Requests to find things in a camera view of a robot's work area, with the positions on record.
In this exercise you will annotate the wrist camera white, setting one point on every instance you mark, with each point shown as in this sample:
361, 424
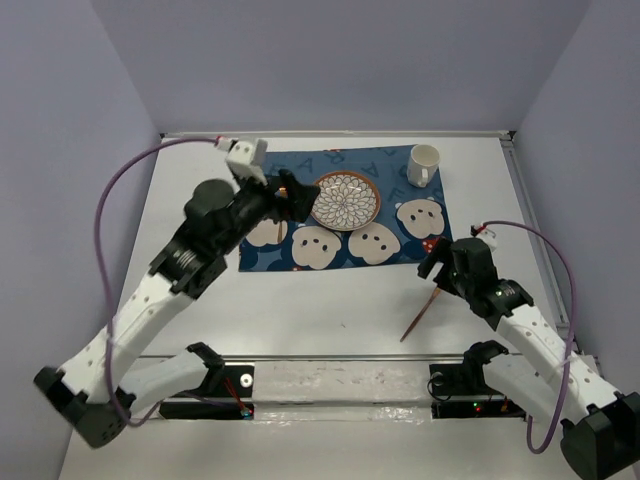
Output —
486, 235
245, 158

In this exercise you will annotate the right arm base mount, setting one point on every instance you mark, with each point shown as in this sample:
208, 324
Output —
453, 397

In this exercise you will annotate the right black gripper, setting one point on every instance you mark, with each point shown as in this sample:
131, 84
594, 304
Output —
439, 252

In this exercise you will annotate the copper knife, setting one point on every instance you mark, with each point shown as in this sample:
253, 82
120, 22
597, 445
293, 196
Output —
420, 314

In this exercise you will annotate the floral patterned plate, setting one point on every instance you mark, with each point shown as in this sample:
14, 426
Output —
347, 201

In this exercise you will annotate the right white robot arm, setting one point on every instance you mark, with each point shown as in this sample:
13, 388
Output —
550, 382

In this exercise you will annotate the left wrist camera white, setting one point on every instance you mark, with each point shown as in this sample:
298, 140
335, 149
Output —
245, 158

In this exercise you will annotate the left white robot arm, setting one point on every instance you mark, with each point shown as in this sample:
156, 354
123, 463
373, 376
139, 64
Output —
96, 391

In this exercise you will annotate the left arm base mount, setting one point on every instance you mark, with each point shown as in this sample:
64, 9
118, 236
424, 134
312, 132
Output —
224, 396

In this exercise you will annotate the blue cartoon placemat cloth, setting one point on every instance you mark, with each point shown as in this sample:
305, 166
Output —
409, 222

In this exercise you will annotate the copper fork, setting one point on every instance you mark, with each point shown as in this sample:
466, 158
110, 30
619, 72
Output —
280, 230

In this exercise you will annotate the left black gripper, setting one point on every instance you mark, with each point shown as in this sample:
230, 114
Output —
299, 199

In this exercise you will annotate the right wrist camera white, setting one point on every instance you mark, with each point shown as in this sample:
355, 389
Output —
486, 235

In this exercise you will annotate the white mug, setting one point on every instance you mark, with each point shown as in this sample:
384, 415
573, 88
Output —
423, 164

